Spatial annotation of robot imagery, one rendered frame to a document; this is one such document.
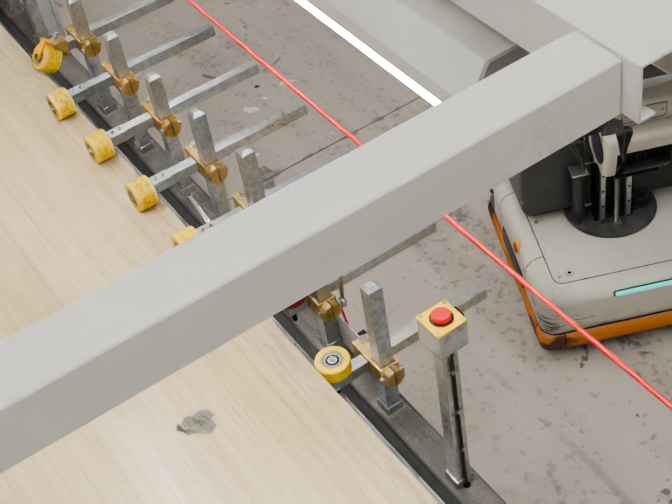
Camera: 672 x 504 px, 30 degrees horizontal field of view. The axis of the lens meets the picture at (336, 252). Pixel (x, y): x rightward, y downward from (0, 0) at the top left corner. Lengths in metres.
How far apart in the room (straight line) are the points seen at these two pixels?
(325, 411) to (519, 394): 1.24
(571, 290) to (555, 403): 0.34
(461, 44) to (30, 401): 0.48
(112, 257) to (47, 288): 0.17
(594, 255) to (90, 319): 3.12
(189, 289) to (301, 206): 0.09
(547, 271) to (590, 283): 0.13
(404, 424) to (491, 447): 0.85
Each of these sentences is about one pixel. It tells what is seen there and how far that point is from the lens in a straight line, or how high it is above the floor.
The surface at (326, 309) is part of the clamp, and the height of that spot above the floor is 0.87.
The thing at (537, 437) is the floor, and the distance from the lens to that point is 3.71.
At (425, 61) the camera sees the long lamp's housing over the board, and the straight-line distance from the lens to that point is 1.06.
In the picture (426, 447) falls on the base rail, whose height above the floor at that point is 0.70.
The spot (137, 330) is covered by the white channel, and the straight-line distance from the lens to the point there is 0.73.
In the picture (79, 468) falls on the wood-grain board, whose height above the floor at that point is 0.90.
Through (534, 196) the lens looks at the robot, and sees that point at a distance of 3.83.
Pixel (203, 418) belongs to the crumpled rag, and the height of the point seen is 0.91.
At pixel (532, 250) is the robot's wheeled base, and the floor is 0.28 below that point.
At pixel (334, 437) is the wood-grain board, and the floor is 0.90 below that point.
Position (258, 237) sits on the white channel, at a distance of 0.77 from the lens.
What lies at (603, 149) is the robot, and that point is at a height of 0.75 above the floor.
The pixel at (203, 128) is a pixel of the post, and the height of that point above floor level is 1.08.
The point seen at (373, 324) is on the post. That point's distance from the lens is 2.67.
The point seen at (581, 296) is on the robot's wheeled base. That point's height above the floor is 0.26.
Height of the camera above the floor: 2.98
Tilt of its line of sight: 44 degrees down
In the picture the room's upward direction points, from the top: 11 degrees counter-clockwise
